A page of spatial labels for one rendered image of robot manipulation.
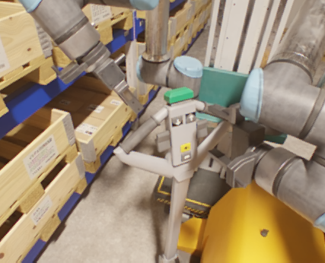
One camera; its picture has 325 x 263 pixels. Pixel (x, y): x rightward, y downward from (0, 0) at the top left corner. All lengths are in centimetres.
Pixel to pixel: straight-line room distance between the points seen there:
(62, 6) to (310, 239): 113
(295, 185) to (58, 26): 53
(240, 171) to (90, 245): 163
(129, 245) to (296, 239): 120
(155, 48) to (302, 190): 95
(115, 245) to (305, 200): 165
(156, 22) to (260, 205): 93
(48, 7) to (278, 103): 45
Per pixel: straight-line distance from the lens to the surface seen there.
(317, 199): 44
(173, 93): 68
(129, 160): 70
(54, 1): 54
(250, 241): 106
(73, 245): 202
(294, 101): 42
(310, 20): 58
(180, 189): 90
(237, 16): 131
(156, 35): 118
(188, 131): 74
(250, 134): 51
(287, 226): 114
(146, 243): 195
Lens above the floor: 179
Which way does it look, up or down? 40 degrees down
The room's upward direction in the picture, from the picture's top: 3 degrees clockwise
